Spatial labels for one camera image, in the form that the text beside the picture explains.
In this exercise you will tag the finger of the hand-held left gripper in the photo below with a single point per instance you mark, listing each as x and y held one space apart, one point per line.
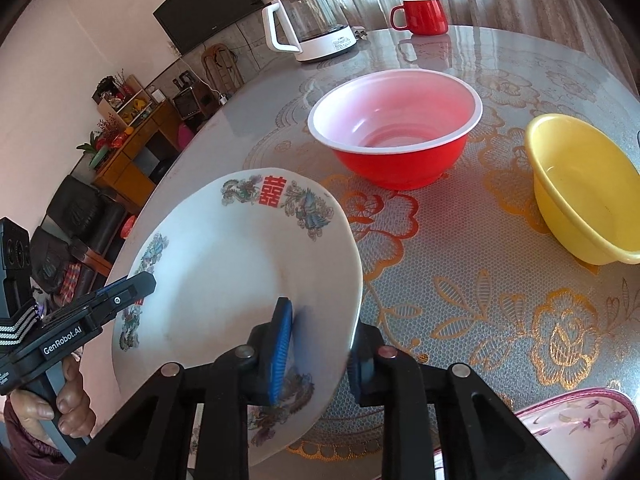
130 292

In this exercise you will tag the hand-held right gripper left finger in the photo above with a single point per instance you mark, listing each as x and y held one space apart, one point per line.
281 350

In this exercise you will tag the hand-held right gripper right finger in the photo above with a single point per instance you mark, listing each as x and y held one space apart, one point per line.
356 362

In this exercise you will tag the white floral plate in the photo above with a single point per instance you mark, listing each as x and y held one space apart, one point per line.
225 270

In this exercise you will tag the yellow plastic bowl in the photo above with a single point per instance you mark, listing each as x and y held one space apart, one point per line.
575 200

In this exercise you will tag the person's left forearm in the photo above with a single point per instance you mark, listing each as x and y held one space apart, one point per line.
22 452

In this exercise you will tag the person's left hand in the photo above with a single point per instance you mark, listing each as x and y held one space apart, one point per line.
75 400

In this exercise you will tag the colourful striped cloth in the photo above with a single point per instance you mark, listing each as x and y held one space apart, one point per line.
71 282

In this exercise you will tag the black leather sofa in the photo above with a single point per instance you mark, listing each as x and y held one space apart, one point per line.
85 210

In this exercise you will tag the floral lace tablecloth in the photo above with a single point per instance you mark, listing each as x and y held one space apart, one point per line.
450 285

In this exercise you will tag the wooden cabinet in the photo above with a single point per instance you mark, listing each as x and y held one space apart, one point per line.
130 160

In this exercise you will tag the green leafy plant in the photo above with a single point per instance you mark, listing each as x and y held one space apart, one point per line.
90 147

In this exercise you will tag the pink plastic stool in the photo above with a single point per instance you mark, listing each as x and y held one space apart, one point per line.
185 136

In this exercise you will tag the red berry branch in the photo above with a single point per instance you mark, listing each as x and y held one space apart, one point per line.
107 125

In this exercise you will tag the small black appliance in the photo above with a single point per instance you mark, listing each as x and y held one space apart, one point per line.
187 102

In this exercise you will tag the red plastic bowl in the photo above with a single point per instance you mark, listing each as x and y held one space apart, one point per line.
400 160

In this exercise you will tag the dark flower arrangement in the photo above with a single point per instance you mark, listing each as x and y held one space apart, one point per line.
107 85

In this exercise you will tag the pink-rimmed floral plate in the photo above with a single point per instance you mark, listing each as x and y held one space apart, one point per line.
575 430

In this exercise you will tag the wooden folding chair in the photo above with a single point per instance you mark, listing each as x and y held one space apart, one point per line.
222 67

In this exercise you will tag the black flat television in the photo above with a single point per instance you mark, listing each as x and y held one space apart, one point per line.
210 10

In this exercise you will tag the white electric glass kettle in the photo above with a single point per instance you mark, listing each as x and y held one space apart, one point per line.
320 42

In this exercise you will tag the white power plug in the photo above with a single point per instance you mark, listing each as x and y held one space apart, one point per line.
360 33

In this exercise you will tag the red mug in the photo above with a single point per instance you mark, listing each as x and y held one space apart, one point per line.
425 17

